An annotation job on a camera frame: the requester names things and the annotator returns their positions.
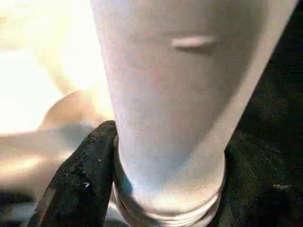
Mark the white plastic table leg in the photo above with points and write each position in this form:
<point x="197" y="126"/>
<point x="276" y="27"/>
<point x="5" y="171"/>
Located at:
<point x="177" y="94"/>

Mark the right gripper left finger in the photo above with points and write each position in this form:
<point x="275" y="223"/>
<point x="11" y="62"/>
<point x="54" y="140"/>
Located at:
<point x="78" y="184"/>

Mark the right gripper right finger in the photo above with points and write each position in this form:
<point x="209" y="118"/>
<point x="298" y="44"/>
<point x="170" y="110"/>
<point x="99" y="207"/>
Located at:
<point x="260" y="184"/>

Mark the white plastic table top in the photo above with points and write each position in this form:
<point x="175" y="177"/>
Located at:
<point x="35" y="71"/>

